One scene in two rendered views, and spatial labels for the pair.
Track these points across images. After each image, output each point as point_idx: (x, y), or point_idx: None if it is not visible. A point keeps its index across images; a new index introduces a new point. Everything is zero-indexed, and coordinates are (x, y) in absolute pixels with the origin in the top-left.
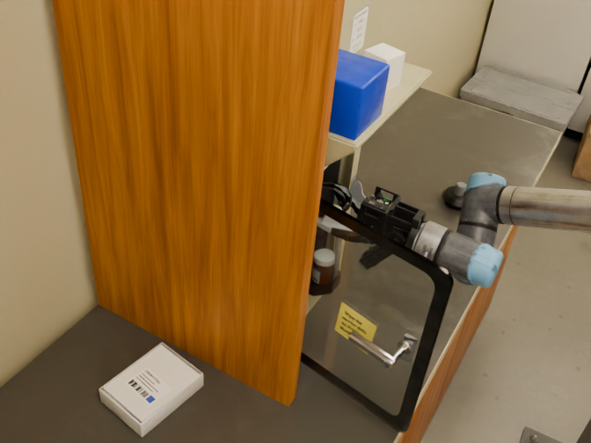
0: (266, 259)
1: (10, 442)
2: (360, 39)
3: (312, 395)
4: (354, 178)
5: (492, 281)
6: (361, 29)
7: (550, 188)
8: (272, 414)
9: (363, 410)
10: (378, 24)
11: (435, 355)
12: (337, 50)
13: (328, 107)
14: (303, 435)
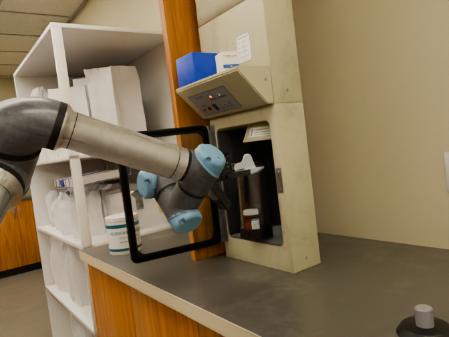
0: None
1: None
2: (246, 53)
3: (192, 264)
4: (279, 171)
5: (141, 194)
6: (245, 47)
7: (153, 138)
8: (191, 257)
9: (169, 274)
10: (264, 44)
11: (184, 297)
12: (167, 41)
13: (170, 67)
14: (172, 262)
